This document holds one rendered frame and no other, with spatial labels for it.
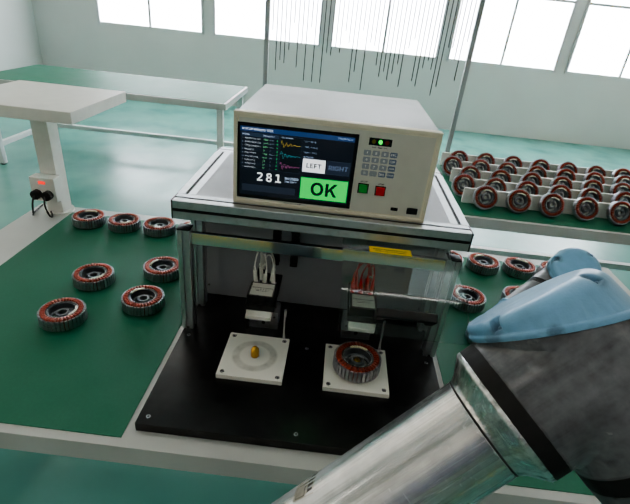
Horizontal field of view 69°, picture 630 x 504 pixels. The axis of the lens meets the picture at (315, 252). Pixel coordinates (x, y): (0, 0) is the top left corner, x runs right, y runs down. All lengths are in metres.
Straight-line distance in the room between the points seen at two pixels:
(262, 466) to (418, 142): 0.72
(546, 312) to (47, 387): 1.03
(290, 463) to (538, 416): 0.67
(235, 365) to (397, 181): 0.55
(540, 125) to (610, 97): 0.99
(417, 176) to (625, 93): 7.41
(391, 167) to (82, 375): 0.83
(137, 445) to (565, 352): 0.83
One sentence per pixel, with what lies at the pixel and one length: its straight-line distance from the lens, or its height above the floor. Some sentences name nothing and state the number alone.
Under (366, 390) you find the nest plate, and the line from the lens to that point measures 1.07.
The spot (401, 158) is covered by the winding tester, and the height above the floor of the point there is 1.26.
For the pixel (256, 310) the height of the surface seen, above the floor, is 0.88.
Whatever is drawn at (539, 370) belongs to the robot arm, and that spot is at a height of 1.32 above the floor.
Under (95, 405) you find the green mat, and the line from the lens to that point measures 1.11.
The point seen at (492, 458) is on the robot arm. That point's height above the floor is 1.25.
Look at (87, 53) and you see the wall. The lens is 8.26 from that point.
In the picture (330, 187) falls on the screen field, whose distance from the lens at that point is 1.02.
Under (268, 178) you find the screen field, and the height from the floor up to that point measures 1.18.
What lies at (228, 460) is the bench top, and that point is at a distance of 0.98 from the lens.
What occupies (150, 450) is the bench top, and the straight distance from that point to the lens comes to 1.01.
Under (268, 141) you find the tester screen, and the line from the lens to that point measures 1.00.
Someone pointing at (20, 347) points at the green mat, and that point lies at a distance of 1.31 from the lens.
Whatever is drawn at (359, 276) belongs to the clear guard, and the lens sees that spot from 0.91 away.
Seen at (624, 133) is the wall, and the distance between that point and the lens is 8.53.
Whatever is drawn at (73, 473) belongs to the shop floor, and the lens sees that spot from 1.98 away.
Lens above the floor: 1.53
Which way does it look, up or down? 29 degrees down
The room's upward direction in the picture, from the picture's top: 6 degrees clockwise
